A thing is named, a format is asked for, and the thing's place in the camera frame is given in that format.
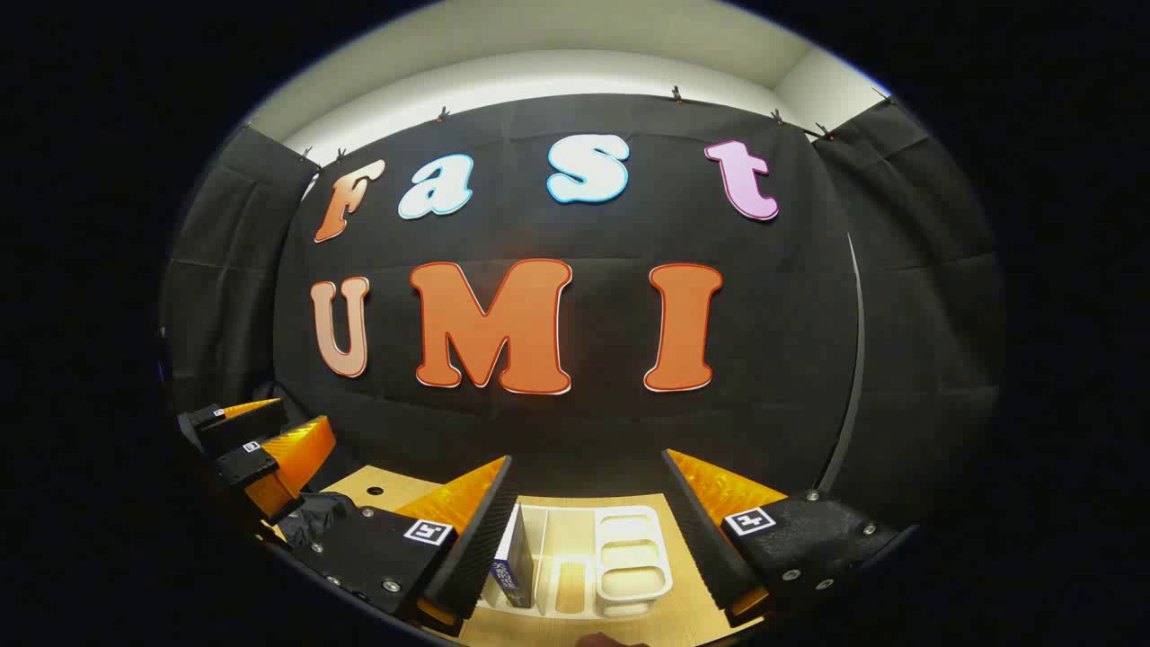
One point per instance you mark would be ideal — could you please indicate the blue cover book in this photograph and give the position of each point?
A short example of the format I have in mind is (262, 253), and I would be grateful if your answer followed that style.
(517, 575)

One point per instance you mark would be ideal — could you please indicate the thin grey frame pole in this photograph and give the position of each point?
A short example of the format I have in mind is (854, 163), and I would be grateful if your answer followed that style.
(858, 359)

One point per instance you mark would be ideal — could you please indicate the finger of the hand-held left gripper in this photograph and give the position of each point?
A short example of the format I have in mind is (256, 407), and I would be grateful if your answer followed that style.
(292, 454)
(234, 429)

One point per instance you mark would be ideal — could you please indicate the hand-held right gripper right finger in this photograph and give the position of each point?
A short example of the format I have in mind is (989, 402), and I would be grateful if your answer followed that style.
(710, 539)

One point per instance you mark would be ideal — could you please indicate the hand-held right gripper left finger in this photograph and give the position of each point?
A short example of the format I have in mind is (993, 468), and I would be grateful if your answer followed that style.
(472, 548)

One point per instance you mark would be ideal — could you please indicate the white plastic bookshelf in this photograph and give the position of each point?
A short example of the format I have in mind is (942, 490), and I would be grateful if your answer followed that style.
(633, 584)

